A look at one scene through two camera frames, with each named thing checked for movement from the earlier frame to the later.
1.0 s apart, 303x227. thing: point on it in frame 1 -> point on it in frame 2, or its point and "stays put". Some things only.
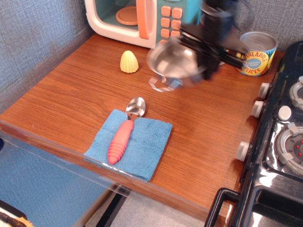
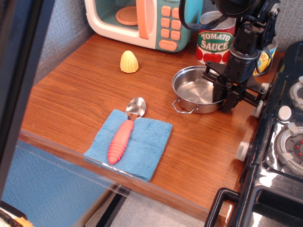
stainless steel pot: (174, 63) -> (195, 91)
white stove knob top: (263, 90) stays put
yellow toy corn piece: (129, 63) stays put
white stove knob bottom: (242, 150) stays put
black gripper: (215, 39) -> (236, 78)
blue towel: (142, 151) stays put
